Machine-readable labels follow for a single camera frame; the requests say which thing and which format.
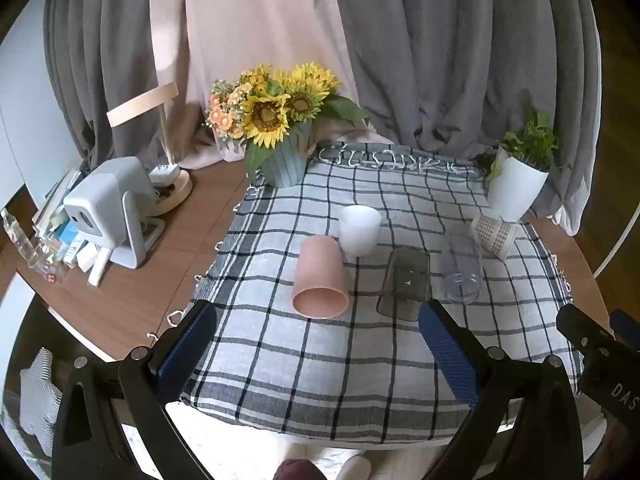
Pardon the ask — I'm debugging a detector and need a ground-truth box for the grey curtain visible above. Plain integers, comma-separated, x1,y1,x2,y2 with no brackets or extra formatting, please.
325,0,603,236
42,0,191,171

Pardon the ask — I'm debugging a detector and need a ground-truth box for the white plant pot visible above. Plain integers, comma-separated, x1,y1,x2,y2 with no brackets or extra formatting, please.
486,146,550,223

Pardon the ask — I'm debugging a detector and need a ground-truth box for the teal ribbed vase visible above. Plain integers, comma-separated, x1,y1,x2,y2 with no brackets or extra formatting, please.
244,122,315,188

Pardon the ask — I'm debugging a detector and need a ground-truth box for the white remote control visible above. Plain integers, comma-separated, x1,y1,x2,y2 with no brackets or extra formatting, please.
88,247,112,288

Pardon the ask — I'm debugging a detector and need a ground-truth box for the patterned paper cup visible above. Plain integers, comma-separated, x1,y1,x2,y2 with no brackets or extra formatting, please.
469,215,518,261

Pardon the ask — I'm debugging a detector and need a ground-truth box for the white projector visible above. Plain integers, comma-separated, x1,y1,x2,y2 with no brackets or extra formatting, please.
63,156,166,268

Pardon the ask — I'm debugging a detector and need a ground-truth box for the white curved tube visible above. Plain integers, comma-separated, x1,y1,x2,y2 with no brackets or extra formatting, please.
592,200,640,278

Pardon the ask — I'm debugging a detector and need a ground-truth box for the row of books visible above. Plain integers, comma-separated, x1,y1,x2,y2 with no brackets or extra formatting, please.
32,169,101,271

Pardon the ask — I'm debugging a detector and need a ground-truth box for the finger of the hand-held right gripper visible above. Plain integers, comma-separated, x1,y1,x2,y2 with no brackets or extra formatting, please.
611,309,640,353
556,304,619,362

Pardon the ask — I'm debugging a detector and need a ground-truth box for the clear plastic bottle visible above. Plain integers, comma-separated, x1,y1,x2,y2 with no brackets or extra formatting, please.
0,208,42,268

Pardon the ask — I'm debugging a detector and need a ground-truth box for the pink curtain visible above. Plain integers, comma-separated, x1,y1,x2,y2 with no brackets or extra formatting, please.
149,0,396,171

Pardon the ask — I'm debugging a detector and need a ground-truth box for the grey striped star cushion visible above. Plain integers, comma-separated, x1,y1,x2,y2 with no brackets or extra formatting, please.
19,347,63,453

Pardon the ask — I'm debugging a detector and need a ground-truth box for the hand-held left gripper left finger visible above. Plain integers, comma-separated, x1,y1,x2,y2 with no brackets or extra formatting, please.
51,299,221,480

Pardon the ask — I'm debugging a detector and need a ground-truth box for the small clear bottle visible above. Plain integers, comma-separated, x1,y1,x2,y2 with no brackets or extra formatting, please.
42,255,67,284

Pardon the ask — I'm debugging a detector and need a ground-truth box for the pink cup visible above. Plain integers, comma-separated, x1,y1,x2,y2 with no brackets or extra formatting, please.
292,236,350,319

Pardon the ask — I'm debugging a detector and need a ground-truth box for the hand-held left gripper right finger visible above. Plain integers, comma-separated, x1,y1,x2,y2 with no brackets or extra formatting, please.
418,299,584,480

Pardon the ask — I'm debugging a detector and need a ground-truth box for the white slipper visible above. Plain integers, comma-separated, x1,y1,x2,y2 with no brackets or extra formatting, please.
336,455,372,480

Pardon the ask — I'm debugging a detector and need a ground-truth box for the clear plastic cup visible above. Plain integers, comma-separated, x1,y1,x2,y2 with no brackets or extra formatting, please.
441,232,485,304

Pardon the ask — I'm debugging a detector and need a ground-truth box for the smoky grey transparent cup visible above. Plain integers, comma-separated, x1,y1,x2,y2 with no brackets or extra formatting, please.
376,248,432,322

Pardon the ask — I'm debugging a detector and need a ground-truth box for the white cup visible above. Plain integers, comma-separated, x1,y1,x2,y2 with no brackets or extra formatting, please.
339,205,382,257

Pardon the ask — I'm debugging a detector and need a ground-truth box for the black white checked tablecloth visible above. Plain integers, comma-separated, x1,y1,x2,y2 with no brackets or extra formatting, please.
167,141,586,448

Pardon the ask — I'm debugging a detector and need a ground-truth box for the person's maroon trouser leg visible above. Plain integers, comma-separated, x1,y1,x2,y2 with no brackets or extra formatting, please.
272,460,328,480

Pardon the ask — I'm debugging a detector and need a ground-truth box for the wooden desk lamp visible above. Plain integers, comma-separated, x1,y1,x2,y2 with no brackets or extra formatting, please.
106,81,193,217

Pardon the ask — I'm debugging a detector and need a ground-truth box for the sunflower bouquet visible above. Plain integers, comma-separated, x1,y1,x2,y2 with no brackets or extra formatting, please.
202,62,371,176

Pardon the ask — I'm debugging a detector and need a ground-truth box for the white power adapter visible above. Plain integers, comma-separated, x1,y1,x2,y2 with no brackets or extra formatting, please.
149,164,181,187

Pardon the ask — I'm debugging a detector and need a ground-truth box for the green leafy plant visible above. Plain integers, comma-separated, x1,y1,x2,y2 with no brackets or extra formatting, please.
484,109,560,183

